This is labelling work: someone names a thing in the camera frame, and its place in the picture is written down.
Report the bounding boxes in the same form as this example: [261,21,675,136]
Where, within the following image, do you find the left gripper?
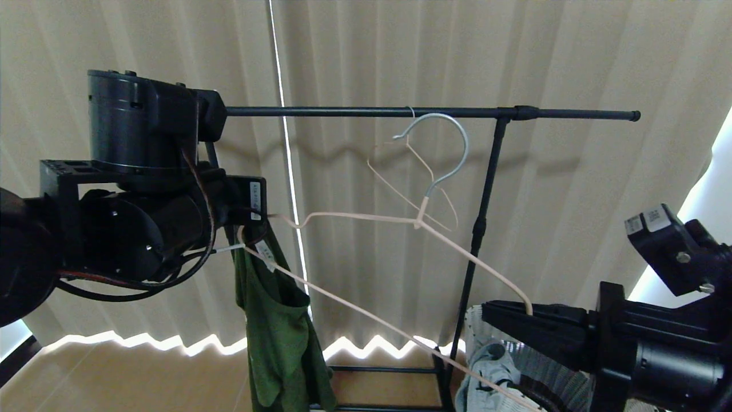
[80,172,268,282]

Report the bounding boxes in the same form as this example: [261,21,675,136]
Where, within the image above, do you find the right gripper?
[595,280,732,412]

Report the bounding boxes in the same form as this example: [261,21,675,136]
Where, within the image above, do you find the green long-sleeved shirt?
[232,226,338,412]

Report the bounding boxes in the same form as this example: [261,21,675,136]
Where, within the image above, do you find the pale grey shorts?
[455,342,541,412]

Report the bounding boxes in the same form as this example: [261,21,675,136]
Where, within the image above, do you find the pink clothes hanger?
[236,113,543,412]
[366,106,459,232]

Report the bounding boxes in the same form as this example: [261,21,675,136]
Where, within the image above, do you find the white laundry basket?
[463,303,601,412]

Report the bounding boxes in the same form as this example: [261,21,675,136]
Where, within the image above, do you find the black clothes rack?
[203,105,641,412]

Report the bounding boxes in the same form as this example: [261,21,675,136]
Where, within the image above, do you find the beige curtain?
[0,0,732,358]

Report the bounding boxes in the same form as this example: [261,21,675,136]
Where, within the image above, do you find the black cable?
[56,148,218,302]

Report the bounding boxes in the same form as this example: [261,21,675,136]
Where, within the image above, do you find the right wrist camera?
[624,203,732,298]

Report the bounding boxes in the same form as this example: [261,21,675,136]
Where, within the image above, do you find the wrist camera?
[624,203,732,298]
[194,89,228,142]

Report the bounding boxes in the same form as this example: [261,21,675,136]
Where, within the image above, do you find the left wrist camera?
[194,89,228,142]

